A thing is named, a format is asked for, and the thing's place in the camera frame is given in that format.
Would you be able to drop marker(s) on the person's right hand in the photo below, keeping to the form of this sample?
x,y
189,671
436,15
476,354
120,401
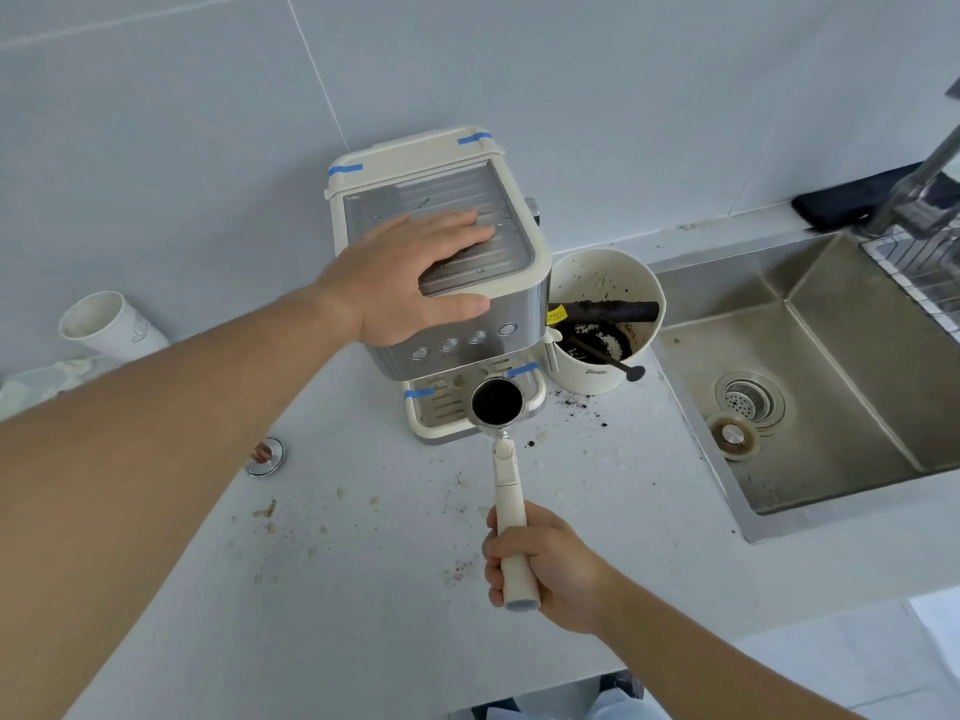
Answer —
x,y
570,577

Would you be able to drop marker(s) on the person's left hand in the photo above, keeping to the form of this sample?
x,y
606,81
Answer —
x,y
382,292

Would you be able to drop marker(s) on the cream espresso machine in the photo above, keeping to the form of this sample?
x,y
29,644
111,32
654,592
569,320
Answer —
x,y
517,311

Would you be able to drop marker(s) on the grey curved faucet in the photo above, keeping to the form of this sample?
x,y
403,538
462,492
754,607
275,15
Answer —
x,y
926,176

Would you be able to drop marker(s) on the person's left forearm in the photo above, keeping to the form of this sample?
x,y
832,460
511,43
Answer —
x,y
150,457

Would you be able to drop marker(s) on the person's right forearm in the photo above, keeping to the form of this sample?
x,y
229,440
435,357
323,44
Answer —
x,y
697,667

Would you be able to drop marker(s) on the white knock box bucket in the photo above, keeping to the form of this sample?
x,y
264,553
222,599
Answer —
x,y
600,374

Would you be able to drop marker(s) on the black long spoon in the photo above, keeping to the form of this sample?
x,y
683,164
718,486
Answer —
x,y
636,373

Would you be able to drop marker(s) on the round cream sink plug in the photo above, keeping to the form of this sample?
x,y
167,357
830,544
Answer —
x,y
733,436

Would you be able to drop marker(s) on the round steel drain strainer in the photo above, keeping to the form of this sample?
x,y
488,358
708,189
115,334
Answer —
x,y
742,401

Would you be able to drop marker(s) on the white paper cup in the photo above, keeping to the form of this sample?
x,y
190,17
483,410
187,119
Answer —
x,y
112,329

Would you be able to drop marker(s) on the stainless steel double sink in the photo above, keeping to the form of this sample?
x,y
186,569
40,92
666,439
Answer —
x,y
825,412

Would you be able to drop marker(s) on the dark folded cloth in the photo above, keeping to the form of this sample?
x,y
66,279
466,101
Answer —
x,y
847,202

